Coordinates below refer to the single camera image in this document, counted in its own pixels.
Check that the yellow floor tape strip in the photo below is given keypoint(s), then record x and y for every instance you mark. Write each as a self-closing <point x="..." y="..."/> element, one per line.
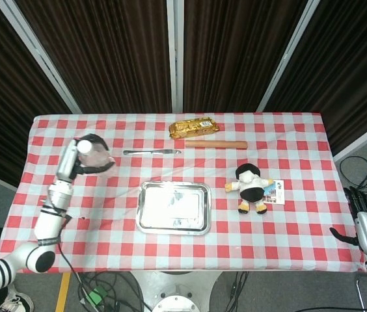
<point x="63" y="292"/>

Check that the wooden rolling pin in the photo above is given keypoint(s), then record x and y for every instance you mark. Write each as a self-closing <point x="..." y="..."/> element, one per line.
<point x="216" y="144"/>

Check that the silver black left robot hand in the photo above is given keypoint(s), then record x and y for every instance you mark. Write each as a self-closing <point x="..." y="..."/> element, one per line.
<point x="67" y="161"/>

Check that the stainless steel rectangular tray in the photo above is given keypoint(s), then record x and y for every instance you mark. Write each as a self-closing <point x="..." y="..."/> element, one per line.
<point x="173" y="208"/>

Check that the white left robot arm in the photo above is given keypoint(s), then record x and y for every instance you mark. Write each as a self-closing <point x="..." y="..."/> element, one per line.
<point x="48" y="224"/>

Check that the small green plastic box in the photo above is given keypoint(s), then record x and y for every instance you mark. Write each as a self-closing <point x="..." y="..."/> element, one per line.
<point x="97" y="295"/>

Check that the small printed paper card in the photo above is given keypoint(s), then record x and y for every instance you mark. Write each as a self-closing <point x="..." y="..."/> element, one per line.
<point x="276" y="196"/>

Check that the golden snack package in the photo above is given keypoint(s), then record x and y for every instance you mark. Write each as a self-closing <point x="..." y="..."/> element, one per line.
<point x="193" y="128"/>

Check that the transparent plastic water bottle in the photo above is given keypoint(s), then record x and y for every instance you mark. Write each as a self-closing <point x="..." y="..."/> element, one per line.
<point x="94" y="157"/>

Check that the dark brown corrugated partition panel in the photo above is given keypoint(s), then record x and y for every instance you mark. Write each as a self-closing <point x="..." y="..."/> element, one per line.
<point x="235" y="55"/>
<point x="349" y="65"/>
<point x="112" y="55"/>
<point x="4" y="97"/>

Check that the red white checkered tablecloth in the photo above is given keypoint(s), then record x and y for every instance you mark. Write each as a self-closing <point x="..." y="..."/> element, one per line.
<point x="183" y="253"/>

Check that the black and white sneaker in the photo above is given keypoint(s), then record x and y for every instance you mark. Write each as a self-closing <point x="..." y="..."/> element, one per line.
<point x="16" y="300"/>

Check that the metal butter knife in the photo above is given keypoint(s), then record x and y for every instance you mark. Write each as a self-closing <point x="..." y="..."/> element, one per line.
<point x="147" y="152"/>

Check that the black and white plush toy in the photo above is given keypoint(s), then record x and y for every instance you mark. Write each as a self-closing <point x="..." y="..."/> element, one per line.
<point x="252" y="191"/>

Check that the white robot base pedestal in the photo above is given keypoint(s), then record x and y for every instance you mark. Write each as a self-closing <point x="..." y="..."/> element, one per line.
<point x="177" y="292"/>

